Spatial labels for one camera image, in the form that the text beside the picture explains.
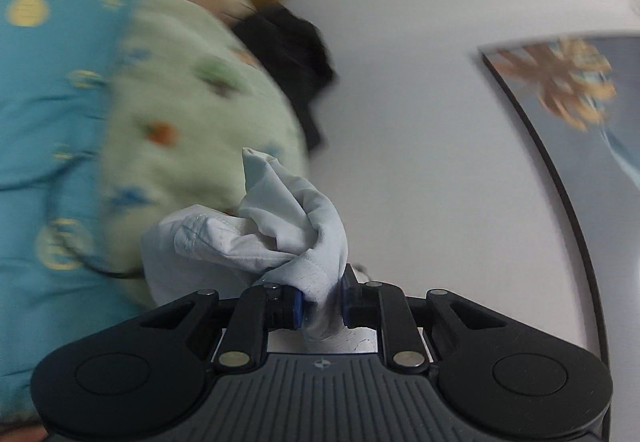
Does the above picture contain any white t-shirt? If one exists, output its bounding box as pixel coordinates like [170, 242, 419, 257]
[141, 148, 376, 353]

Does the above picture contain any person's hand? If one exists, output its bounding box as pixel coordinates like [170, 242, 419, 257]
[0, 425, 48, 442]

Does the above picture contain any green fleece blanket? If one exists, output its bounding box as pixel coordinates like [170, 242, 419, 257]
[100, 0, 308, 308]

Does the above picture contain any black clothing pile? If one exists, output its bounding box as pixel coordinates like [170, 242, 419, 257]
[231, 4, 336, 153]

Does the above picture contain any teal printed bed sheet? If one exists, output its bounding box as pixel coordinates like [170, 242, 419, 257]
[1, 0, 139, 424]

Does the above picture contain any black cable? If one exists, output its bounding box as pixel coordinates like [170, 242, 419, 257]
[49, 150, 147, 281]

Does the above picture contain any framed wall picture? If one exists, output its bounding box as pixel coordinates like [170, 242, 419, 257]
[480, 32, 639, 441]

